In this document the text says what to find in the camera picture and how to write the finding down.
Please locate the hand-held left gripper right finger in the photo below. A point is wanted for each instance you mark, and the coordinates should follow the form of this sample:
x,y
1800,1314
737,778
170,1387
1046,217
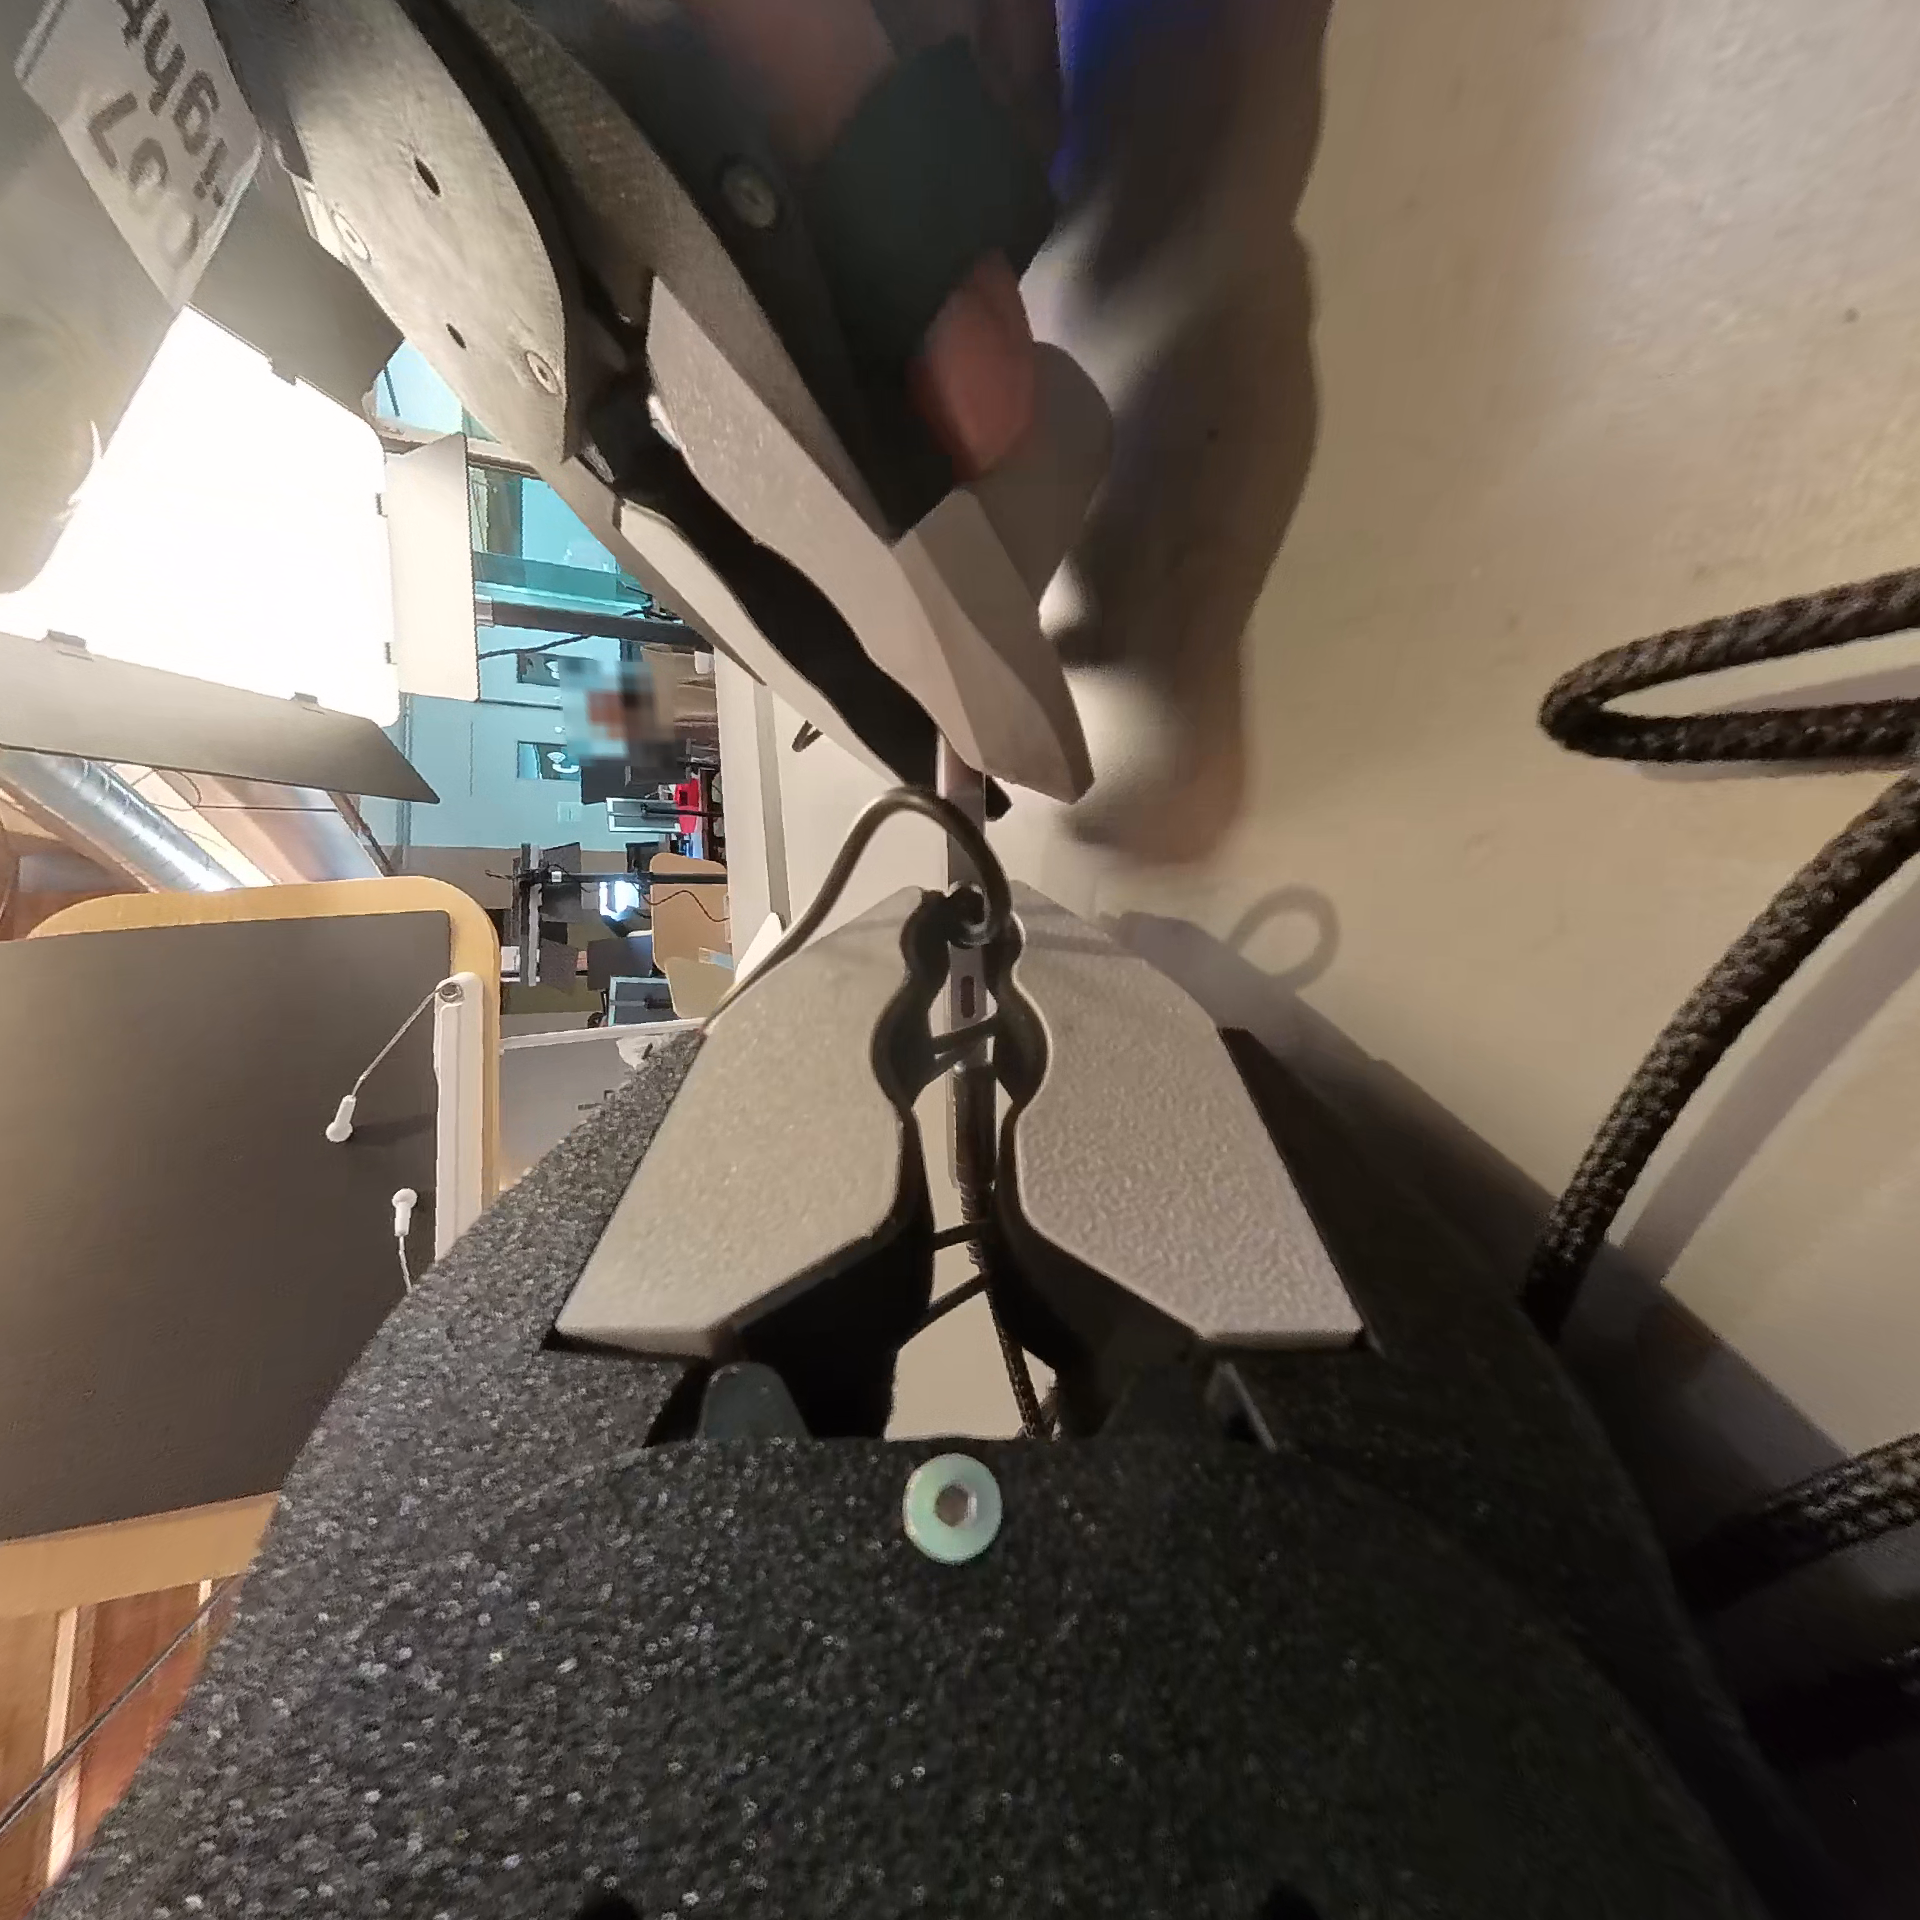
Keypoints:
x,y
1170,1184

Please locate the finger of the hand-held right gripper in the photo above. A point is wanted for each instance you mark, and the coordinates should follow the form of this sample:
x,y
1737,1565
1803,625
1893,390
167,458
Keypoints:
x,y
704,578
780,450

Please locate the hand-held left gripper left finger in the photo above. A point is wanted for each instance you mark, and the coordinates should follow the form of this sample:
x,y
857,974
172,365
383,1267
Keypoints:
x,y
749,1184

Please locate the person's right hand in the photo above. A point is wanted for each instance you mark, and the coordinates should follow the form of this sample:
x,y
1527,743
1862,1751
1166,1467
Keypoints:
x,y
976,375

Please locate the studio light panel with flaps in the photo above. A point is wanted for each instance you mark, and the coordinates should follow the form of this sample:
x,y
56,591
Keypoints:
x,y
182,495

